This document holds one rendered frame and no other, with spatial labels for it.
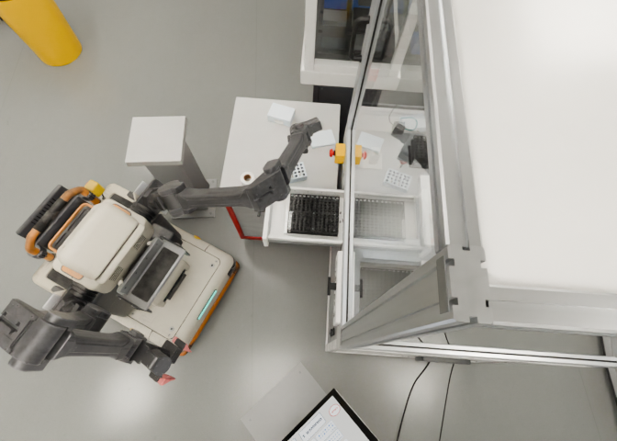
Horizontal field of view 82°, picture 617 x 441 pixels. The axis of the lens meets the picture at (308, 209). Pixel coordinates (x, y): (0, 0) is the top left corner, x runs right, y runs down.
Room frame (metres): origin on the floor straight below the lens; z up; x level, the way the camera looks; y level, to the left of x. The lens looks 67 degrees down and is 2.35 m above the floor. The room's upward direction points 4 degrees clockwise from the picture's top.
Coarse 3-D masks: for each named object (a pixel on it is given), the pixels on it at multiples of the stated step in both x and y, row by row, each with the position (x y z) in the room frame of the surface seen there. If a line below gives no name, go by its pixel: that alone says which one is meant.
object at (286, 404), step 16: (304, 368) -0.05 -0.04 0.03; (288, 384) -0.14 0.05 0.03; (304, 384) -0.14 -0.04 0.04; (272, 400) -0.23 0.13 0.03; (288, 400) -0.22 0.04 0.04; (304, 400) -0.22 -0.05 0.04; (320, 400) -0.21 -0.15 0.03; (256, 416) -0.32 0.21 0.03; (272, 416) -0.31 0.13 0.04; (288, 416) -0.30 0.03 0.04; (304, 416) -0.30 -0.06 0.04; (256, 432) -0.39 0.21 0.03; (272, 432) -0.39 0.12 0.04; (288, 432) -0.38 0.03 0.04
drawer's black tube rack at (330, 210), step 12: (300, 204) 0.65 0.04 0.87; (312, 204) 0.64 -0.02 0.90; (324, 204) 0.64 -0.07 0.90; (336, 204) 0.66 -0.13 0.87; (300, 216) 0.57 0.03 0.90; (312, 216) 0.58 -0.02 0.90; (324, 216) 0.59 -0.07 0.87; (336, 216) 0.60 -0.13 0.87; (300, 228) 0.52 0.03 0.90; (312, 228) 0.52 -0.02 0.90; (324, 228) 0.54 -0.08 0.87; (336, 228) 0.53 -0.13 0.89
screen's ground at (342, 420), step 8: (328, 400) -0.12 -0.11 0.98; (320, 408) -0.15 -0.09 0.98; (328, 408) -0.15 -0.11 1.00; (312, 416) -0.18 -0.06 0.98; (328, 416) -0.17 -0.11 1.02; (336, 416) -0.16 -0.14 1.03; (344, 416) -0.16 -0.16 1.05; (304, 424) -0.20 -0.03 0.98; (336, 424) -0.19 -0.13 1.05; (344, 424) -0.18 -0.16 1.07; (352, 424) -0.18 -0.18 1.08; (344, 432) -0.20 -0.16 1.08; (352, 432) -0.20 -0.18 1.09; (360, 432) -0.19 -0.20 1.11; (288, 440) -0.25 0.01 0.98; (344, 440) -0.22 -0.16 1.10; (352, 440) -0.21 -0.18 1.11; (360, 440) -0.21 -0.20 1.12; (368, 440) -0.21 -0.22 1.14
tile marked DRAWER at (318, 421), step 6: (318, 414) -0.17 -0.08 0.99; (312, 420) -0.19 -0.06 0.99; (318, 420) -0.18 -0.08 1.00; (324, 420) -0.18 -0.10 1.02; (306, 426) -0.21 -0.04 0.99; (312, 426) -0.20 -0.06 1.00; (318, 426) -0.20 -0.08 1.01; (300, 432) -0.22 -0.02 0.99; (306, 432) -0.22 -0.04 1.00; (312, 432) -0.22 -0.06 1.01; (306, 438) -0.23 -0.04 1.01
